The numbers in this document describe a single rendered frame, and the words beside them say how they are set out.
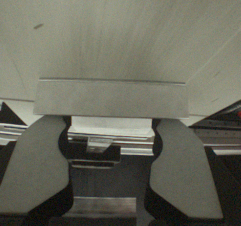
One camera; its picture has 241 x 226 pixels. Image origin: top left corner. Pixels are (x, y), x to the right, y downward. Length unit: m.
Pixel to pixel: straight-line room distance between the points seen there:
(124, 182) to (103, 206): 0.53
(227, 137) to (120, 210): 0.47
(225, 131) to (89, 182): 0.51
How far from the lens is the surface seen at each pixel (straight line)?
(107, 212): 0.26
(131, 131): 0.22
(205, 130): 0.60
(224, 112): 0.68
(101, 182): 0.76
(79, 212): 0.25
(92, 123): 0.19
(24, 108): 0.18
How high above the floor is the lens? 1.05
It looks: 21 degrees down
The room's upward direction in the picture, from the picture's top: 179 degrees counter-clockwise
